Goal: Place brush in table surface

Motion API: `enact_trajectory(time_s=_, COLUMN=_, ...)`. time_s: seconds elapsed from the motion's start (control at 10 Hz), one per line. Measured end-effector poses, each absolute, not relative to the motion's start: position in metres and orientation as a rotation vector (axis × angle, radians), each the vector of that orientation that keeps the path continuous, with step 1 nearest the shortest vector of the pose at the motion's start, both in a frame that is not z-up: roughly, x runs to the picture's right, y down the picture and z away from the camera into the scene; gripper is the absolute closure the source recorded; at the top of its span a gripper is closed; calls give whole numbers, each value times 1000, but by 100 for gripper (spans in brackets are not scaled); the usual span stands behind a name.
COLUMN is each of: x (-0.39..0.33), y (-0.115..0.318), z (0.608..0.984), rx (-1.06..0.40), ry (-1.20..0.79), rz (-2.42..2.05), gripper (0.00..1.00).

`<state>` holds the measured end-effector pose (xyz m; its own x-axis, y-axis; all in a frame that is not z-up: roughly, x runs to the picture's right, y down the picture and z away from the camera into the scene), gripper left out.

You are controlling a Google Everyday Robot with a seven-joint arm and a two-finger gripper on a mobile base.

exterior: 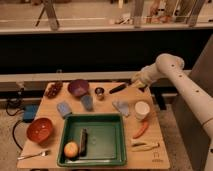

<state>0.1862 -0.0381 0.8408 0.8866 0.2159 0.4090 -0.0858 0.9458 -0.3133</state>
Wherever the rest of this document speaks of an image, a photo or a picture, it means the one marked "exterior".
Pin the yellow onion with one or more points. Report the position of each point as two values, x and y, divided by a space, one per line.
71 149

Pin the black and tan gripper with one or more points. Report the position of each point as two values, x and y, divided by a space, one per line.
136 84

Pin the silver fork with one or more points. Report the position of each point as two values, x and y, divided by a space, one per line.
43 153

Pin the small metal cup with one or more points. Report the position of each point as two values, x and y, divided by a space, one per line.
99 91

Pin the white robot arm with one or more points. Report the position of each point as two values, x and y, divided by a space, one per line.
200 102

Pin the red bowl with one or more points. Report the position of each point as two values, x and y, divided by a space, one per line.
39 130

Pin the blue box on floor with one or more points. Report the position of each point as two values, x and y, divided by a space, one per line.
29 113

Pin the white cup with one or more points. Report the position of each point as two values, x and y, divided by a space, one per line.
142 109

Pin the purple bowl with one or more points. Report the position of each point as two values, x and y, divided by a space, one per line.
78 87

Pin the bunch of dark grapes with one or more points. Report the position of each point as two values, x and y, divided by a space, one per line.
54 90

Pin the light blue cloth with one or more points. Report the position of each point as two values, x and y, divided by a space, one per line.
122 107

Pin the green plastic tray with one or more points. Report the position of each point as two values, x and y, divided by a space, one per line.
105 144

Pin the orange carrot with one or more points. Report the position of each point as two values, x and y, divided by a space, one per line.
142 130

